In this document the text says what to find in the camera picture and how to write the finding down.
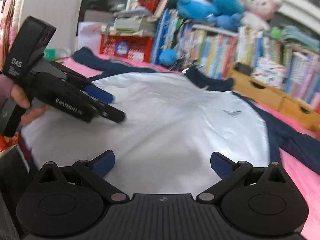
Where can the green packet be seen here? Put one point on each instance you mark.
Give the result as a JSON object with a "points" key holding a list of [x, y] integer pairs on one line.
{"points": [[57, 53]]}

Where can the wooden drawer box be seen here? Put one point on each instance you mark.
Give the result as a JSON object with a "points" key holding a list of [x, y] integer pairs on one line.
{"points": [[265, 92]]}

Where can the green round object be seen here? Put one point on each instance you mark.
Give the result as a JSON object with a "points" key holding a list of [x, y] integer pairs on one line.
{"points": [[276, 32]]}

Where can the small black box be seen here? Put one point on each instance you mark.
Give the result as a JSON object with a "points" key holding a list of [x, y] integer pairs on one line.
{"points": [[243, 69]]}

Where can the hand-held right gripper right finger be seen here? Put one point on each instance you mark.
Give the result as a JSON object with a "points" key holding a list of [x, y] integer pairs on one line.
{"points": [[220, 165]]}

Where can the blue plush ball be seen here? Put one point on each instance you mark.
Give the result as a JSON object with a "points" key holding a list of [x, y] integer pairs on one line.
{"points": [[171, 57]]}

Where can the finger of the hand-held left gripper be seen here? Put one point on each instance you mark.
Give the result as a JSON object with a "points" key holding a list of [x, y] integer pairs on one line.
{"points": [[112, 115], [100, 93]]}

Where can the folded teal cloth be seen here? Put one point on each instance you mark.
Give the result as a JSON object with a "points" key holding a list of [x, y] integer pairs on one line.
{"points": [[302, 38]]}

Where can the white patterned box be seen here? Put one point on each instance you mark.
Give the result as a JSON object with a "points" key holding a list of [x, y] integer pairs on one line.
{"points": [[268, 71]]}

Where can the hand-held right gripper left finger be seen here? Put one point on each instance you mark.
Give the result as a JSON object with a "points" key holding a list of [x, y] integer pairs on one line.
{"points": [[105, 163]]}

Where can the person's left hand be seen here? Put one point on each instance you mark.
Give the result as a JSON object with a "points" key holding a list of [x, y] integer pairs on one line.
{"points": [[18, 96]]}

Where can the blue plush toy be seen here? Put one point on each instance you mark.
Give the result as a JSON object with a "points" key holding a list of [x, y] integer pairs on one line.
{"points": [[195, 5]]}

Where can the white and navy shirt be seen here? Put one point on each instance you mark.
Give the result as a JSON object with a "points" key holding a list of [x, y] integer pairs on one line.
{"points": [[175, 120]]}

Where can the stack of magazines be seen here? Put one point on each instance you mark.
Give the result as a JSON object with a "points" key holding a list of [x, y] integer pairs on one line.
{"points": [[130, 22]]}

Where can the row of books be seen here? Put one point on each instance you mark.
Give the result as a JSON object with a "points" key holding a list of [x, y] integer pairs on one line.
{"points": [[220, 52]]}

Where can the red crate with round label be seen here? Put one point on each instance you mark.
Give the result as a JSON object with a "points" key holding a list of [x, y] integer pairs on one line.
{"points": [[140, 47]]}

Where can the white and pink plush toy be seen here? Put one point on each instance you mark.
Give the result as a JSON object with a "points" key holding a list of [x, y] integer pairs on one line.
{"points": [[260, 5]]}

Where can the floral pink cloth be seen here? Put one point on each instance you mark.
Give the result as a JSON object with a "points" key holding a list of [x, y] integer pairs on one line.
{"points": [[7, 17]]}

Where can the white plastic box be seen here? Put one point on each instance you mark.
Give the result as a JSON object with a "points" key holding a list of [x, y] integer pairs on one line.
{"points": [[88, 36]]}

